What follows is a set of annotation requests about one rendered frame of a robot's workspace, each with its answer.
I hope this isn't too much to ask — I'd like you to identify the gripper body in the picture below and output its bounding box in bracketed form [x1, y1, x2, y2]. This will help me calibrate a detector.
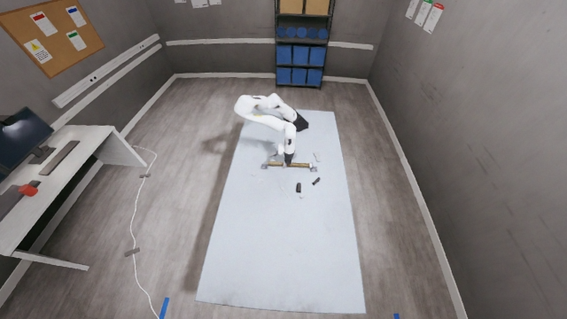
[278, 144, 295, 164]

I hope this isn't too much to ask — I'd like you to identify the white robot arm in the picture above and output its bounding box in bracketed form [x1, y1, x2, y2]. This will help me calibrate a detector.
[234, 94, 297, 149]

